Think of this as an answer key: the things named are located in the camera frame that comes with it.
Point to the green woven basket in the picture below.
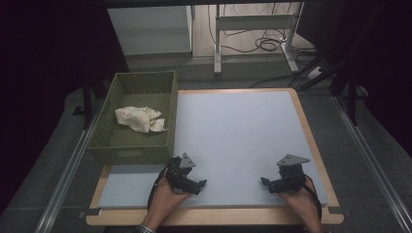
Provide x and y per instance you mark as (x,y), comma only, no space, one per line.
(142,145)

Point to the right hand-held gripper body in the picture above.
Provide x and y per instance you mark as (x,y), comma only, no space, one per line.
(291,179)

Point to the black tripod stand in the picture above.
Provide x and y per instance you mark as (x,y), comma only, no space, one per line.
(351,97)

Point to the pale blue table mat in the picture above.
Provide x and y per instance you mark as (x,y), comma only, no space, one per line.
(239,136)

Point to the person's left hand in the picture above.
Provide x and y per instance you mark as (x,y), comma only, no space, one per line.
(163,204)

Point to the white power strip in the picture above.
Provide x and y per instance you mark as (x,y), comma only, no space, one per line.
(313,73)

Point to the person's right hand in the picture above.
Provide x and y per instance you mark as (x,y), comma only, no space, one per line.
(306,207)

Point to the cream printed cloth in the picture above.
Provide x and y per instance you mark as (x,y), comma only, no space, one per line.
(139,119)

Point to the metal floor rail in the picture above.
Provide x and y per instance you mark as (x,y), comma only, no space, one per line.
(372,161)
(64,174)

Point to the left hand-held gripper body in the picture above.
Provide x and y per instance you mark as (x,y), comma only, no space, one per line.
(178,174)

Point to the white desk frame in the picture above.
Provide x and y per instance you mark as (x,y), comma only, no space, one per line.
(256,22)

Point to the white cabinet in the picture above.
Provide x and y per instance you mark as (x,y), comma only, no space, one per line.
(149,29)

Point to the black stand leg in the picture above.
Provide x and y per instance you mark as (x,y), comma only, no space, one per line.
(87,103)

